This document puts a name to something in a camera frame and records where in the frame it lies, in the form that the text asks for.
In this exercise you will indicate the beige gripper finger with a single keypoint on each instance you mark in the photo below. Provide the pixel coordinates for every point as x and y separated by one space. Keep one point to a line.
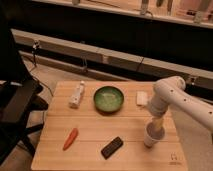
158 123

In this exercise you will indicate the white rectangular block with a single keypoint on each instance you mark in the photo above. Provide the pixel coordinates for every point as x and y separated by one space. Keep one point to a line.
141 98

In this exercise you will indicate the white plastic bottle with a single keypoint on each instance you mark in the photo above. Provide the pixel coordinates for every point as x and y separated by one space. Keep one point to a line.
77 95

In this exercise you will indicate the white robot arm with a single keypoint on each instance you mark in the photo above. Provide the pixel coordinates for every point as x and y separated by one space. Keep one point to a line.
171 90

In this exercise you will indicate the black office chair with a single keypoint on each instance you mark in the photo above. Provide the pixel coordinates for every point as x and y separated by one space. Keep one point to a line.
19 95

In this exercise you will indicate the black rectangular remote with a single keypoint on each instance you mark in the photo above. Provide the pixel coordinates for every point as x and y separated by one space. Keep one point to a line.
111 147

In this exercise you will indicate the white ceramic cup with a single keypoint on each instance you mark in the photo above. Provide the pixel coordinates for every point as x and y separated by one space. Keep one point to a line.
151 137

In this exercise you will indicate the orange carrot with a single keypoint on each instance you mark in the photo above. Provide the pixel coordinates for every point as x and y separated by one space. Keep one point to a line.
72 136

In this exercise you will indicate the green ceramic bowl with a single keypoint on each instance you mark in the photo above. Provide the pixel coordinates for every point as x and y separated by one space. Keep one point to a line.
108 99

